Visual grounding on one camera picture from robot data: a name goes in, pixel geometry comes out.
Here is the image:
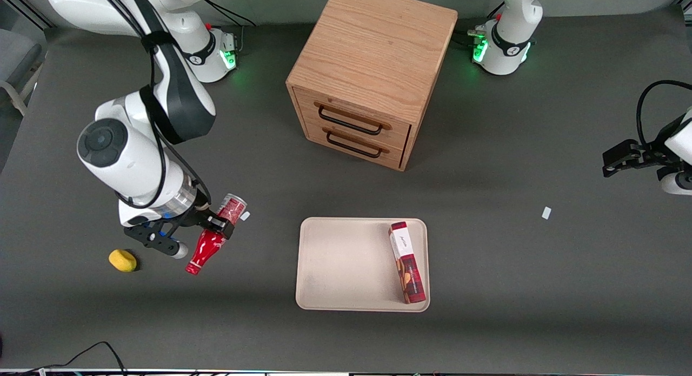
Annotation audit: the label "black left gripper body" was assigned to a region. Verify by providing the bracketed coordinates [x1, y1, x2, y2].
[640, 128, 676, 170]

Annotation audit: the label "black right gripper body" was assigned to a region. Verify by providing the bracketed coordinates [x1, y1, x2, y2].
[123, 206, 212, 256]

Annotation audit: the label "red coke bottle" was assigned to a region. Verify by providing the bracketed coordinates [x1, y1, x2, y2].
[184, 193, 248, 276]

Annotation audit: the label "beige plastic tray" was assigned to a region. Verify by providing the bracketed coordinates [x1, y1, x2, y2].
[295, 217, 431, 313]

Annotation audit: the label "yellow lemon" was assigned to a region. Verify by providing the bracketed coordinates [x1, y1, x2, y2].
[108, 249, 138, 273]

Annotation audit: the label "wooden drawer front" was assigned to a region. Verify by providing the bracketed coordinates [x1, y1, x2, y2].
[304, 120, 407, 169]
[292, 85, 413, 150]

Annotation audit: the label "red tartan cookie box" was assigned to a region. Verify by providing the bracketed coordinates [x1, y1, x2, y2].
[388, 221, 428, 305]

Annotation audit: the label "grey chair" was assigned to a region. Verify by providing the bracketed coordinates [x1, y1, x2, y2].
[0, 29, 44, 118]

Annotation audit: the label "wooden drawer cabinet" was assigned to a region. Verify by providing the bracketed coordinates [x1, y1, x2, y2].
[286, 0, 459, 172]

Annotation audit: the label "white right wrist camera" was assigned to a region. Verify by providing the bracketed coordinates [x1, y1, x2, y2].
[162, 239, 190, 260]

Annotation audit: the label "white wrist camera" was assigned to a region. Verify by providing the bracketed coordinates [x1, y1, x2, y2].
[660, 169, 692, 196]
[162, 239, 190, 260]

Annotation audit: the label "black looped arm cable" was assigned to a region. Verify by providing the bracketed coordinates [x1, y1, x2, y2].
[636, 80, 692, 147]

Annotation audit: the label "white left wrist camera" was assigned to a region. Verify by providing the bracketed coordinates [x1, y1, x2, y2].
[660, 169, 692, 196]

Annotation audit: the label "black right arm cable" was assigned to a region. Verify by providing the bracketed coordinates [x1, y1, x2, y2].
[95, 0, 212, 210]

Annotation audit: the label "black cable at table edge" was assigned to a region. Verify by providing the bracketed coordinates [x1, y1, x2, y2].
[0, 341, 128, 376]

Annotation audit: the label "black metal drawer handle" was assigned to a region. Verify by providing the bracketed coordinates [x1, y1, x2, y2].
[325, 131, 383, 160]
[317, 105, 384, 136]

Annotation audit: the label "black left base cables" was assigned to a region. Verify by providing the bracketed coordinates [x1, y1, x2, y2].
[451, 2, 504, 50]

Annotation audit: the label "black base cables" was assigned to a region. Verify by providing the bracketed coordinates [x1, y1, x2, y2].
[202, 0, 258, 55]
[451, 2, 504, 50]

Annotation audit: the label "black right base cables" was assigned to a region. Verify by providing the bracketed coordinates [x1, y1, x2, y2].
[202, 0, 258, 55]

